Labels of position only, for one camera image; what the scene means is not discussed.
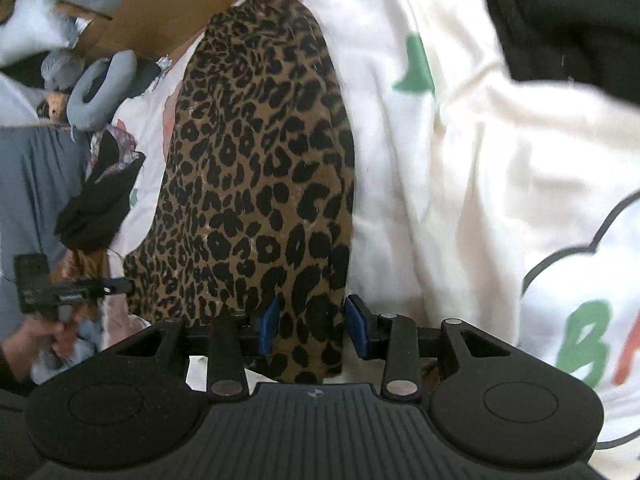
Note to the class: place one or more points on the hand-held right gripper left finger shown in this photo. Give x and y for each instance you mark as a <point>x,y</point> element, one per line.
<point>270,325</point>

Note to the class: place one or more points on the leopard print pants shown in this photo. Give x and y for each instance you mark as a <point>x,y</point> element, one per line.
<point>260,160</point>

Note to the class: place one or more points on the brown cardboard sheet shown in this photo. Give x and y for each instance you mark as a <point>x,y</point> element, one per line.
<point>165,10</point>

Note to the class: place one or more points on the blue denim garment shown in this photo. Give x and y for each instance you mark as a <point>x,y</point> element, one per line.
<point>90,335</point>

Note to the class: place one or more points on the grey-blue neck pillow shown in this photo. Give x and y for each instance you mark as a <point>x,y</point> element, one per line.
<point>95,95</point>

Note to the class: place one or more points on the bear printed bed sheet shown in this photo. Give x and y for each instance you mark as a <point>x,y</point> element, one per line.
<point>475,185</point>

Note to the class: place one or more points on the black garment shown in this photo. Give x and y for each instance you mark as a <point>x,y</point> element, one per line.
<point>95,210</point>

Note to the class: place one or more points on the brown printed t-shirt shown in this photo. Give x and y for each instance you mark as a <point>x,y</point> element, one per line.
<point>87,265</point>

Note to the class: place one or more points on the grey pillow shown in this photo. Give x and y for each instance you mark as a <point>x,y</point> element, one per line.
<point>30,185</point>

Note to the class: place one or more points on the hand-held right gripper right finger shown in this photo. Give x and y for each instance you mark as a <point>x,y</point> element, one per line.
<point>357,322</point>

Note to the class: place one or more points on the black folded cloth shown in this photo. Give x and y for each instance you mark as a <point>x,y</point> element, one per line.
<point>575,10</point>

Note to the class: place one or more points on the clear plastic bag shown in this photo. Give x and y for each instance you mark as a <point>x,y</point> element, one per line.
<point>62,67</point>

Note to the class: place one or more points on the person's left hand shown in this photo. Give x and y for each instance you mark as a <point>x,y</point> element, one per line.
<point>35,345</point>

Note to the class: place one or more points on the teddy bear toy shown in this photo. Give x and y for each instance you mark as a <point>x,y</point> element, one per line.
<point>55,105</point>

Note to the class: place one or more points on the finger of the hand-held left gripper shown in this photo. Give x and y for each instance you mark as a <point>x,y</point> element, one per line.
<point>117,286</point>

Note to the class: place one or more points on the white pillow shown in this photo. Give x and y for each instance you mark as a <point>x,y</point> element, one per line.
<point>30,30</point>

